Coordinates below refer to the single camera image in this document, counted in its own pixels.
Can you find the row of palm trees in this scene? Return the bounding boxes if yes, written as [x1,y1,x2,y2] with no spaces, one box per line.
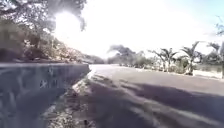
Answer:
[148,39,224,80]

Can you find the distant dark trees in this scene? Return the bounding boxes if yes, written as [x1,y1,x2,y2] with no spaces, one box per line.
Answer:
[105,44,158,67]

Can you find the grey stone retaining wall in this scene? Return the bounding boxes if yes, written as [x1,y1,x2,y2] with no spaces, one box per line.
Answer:
[0,61,92,128]

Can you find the wood on slope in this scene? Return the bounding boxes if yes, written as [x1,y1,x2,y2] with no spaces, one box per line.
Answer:
[0,0,105,65]

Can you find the leaf-strewn dirt strip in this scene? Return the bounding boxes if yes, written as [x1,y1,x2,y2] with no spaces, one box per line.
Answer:
[39,71,98,128]

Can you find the grey asphalt road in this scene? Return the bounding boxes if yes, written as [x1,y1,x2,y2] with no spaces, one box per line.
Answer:
[84,63,224,128]

